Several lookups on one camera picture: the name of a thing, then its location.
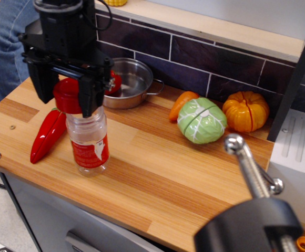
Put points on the orange toy pumpkin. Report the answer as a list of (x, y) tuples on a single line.
[(246, 111)]

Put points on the stainless steel pot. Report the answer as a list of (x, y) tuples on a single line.
[(137, 83)]

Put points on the green toy cabbage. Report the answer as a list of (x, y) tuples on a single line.
[(201, 121)]

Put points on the wooden shelf with dark frame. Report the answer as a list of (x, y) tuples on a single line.
[(212, 57)]

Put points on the white toy sink drainboard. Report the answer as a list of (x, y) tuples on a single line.
[(289, 147)]

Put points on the orange toy carrot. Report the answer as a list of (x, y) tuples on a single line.
[(180, 102)]

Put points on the red plastic jar cap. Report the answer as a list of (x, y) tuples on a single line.
[(66, 96)]

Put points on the clear plastic spice jar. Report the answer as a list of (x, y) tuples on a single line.
[(88, 137)]

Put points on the grey drawer handle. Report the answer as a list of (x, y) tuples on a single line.
[(75, 243)]

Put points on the red toy chili pepper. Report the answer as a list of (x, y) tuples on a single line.
[(52, 128)]

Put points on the yellow toy corn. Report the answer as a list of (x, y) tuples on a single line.
[(116, 3)]

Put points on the red toy strawberry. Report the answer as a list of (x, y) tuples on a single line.
[(117, 83)]

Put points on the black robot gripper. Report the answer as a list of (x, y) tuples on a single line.
[(62, 42)]

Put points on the person in blue jeans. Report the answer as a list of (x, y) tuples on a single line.
[(14, 17)]

